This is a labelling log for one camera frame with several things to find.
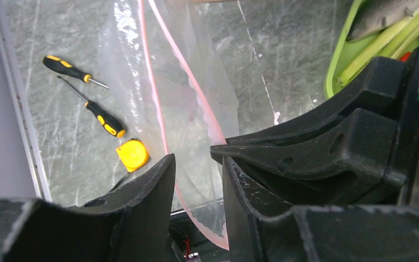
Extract green celery stalks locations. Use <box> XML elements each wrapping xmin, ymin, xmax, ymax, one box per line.
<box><xmin>325</xmin><ymin>12</ymin><xmax>419</xmax><ymax>96</ymax></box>

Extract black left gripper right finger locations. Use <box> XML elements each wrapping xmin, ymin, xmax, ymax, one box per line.
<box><xmin>223</xmin><ymin>157</ymin><xmax>419</xmax><ymax>261</ymax></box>

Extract grey fish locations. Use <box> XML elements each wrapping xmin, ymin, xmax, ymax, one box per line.
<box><xmin>346</xmin><ymin>0</ymin><xmax>419</xmax><ymax>41</ymax></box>

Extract yellow tape measure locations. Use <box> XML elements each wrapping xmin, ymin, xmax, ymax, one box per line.
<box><xmin>115</xmin><ymin>139</ymin><xmax>150</xmax><ymax>173</ymax></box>

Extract green plastic tray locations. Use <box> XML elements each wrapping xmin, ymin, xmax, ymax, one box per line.
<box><xmin>323</xmin><ymin>0</ymin><xmax>419</xmax><ymax>100</ymax></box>

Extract aluminium rail left edge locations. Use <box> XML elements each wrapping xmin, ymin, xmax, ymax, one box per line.
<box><xmin>0</xmin><ymin>1</ymin><xmax>52</xmax><ymax>202</ymax></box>

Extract black yellow screwdriver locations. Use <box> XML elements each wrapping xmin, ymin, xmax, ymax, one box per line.
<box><xmin>57</xmin><ymin>76</ymin><xmax>126</xmax><ymax>138</ymax></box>
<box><xmin>43</xmin><ymin>55</ymin><xmax>109</xmax><ymax>90</ymax></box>

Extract clear zip top bag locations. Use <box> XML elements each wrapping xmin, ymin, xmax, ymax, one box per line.
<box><xmin>98</xmin><ymin>1</ymin><xmax>239</xmax><ymax>249</ymax></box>

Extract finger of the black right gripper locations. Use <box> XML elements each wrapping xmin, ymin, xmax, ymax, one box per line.
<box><xmin>211</xmin><ymin>109</ymin><xmax>406</xmax><ymax>205</ymax></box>
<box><xmin>227</xmin><ymin>56</ymin><xmax>417</xmax><ymax>145</ymax></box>

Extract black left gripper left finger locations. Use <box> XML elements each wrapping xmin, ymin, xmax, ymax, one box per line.
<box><xmin>0</xmin><ymin>154</ymin><xmax>176</xmax><ymax>261</ymax></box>

